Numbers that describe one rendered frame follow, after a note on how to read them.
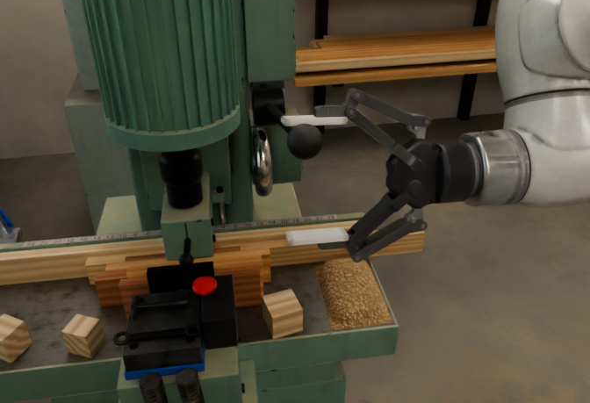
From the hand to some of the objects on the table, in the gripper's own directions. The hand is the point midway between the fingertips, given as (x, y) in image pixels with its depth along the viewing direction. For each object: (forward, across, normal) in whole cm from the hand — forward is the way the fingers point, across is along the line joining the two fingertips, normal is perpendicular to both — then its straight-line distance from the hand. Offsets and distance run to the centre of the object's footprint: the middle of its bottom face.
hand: (294, 182), depth 59 cm
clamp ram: (+15, -23, -10) cm, 29 cm away
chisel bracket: (+14, -14, -24) cm, 31 cm away
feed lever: (0, -4, -28) cm, 28 cm away
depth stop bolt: (+9, -16, -28) cm, 34 cm away
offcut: (+38, -24, -11) cm, 46 cm away
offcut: (+1, -24, -10) cm, 26 cm away
